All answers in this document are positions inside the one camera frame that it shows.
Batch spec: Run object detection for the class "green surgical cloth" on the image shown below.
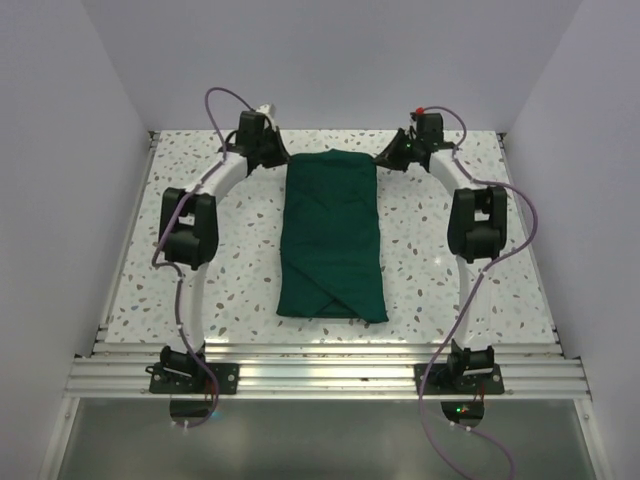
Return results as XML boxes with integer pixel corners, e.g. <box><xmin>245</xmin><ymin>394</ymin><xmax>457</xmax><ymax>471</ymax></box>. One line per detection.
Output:
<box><xmin>276</xmin><ymin>150</ymin><xmax>389</xmax><ymax>324</ymax></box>

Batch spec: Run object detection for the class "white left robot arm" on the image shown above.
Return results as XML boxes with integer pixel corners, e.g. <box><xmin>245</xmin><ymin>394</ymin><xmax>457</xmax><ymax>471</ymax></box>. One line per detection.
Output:
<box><xmin>152</xmin><ymin>104</ymin><xmax>290</xmax><ymax>393</ymax></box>

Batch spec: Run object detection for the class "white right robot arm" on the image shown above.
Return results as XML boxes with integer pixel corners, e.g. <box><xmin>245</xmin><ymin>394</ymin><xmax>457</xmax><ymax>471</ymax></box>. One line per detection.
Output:
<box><xmin>374</xmin><ymin>107</ymin><xmax>508</xmax><ymax>395</ymax></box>

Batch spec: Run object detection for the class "aluminium rail frame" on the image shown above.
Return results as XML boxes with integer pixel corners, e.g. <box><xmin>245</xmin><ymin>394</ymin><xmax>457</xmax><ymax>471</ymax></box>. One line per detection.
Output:
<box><xmin>42</xmin><ymin>130</ymin><xmax>596</xmax><ymax>479</ymax></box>

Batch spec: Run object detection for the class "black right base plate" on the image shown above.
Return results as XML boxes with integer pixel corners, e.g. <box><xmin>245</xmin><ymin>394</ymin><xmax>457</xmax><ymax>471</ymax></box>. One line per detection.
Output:
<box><xmin>413</xmin><ymin>363</ymin><xmax>505</xmax><ymax>396</ymax></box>

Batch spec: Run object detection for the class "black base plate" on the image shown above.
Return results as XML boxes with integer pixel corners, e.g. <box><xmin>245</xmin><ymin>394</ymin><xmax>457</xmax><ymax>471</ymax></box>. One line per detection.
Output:
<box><xmin>413</xmin><ymin>363</ymin><xmax>505</xmax><ymax>396</ymax></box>
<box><xmin>145</xmin><ymin>363</ymin><xmax>240</xmax><ymax>395</ymax></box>

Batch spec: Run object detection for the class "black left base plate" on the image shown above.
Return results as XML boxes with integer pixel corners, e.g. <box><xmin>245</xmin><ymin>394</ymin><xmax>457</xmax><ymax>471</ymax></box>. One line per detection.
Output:
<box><xmin>145</xmin><ymin>363</ymin><xmax>240</xmax><ymax>395</ymax></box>

